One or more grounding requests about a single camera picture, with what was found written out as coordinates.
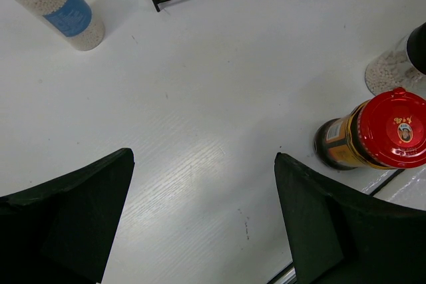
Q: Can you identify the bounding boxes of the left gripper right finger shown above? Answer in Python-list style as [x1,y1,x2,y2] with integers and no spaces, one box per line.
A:
[274,153,425,283]

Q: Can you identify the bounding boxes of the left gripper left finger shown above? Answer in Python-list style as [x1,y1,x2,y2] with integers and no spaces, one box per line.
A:
[1,148,134,283]

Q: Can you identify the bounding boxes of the black lid white bottle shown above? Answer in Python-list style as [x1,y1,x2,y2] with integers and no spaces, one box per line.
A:
[364,24,425,98]

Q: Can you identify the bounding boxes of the red lid jar left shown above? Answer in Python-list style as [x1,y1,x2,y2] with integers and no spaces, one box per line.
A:
[314,87,425,170]

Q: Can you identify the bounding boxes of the silver lid blue label bottle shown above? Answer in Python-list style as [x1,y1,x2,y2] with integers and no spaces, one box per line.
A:
[15,0,105,51]

